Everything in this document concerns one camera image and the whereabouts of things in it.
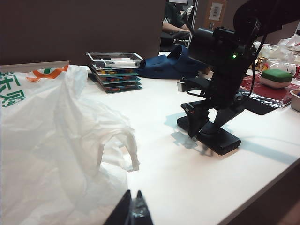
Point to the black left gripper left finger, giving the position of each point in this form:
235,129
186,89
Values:
123,213

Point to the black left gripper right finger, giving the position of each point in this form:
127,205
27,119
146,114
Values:
141,213

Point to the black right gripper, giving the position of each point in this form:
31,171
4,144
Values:
225,82

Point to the black power bank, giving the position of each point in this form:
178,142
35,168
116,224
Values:
225,143

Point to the white plastic shopping bag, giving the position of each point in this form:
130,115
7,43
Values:
47,140

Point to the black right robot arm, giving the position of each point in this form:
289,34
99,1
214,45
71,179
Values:
269,14

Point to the white crumpled plastic bag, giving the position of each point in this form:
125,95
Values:
290,42

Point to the red glossy mat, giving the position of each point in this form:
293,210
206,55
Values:
276,93

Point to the blue foam slipper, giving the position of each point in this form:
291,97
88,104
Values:
159,68
179,52

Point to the green white case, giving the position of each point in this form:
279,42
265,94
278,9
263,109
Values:
276,76

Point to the grey tray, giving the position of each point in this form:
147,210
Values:
295,100

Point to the white red printed package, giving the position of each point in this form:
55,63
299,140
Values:
284,66

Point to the teal colourful flat box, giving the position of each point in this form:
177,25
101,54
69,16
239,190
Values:
124,90
117,71
124,84
122,79

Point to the brown cardboard box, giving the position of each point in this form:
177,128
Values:
206,21

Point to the seated person green shirt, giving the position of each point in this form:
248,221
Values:
171,16

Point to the clear plastic case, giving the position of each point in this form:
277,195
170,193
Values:
112,61

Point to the brown desk partition panel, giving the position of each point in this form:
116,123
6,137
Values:
82,28

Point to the beige wooden strip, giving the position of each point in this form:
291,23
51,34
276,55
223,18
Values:
23,68

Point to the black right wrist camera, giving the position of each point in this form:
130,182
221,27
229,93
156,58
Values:
206,44

